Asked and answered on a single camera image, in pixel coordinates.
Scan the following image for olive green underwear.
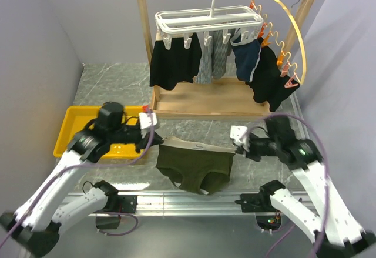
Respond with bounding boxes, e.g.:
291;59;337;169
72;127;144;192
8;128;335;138
156;136;235;195

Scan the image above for white clip hanger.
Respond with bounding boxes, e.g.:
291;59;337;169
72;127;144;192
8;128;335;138
155;0;264;50

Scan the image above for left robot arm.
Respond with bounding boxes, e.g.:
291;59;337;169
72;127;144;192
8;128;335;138
1;102;163;257

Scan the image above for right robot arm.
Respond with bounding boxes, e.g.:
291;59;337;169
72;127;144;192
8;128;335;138
230;113;375;257

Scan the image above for navy blue hanging underwear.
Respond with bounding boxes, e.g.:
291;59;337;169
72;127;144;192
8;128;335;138
230;35;261;82

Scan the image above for yellow curved clip hanger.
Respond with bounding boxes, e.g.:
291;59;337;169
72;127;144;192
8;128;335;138
249;0;307;89

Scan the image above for yellow plastic tray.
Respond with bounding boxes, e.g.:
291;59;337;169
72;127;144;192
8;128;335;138
53;106;143;160

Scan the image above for wooden drying rack stand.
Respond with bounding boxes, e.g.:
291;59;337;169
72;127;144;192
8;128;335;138
137;0;314;120

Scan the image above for black hanging shorts right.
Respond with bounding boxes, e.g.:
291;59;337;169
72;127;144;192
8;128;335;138
247;46;300;112

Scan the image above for black hanging shorts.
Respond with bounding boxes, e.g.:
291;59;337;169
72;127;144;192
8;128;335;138
247;46;300;112
149;33;202;91

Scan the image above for black hanging shorts left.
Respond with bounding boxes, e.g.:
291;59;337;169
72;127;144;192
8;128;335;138
149;33;202;91

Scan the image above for striped hanging garment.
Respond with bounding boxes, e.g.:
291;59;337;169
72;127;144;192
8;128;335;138
196;31;232;84

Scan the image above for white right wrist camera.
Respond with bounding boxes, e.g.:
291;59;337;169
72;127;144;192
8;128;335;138
230;125;249;147

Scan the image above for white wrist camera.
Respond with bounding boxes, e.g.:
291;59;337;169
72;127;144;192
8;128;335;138
138;108;159;132
230;125;249;147

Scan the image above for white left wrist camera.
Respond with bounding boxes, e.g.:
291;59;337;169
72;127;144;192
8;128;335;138
138;108;159;132

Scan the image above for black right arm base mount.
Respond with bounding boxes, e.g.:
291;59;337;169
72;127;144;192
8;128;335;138
234;192;284;232

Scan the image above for aluminium table edge rail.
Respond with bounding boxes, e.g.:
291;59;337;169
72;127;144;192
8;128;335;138
17;192;321;258

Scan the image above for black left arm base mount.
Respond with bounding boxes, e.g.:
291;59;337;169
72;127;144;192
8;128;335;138
83;189;139;237

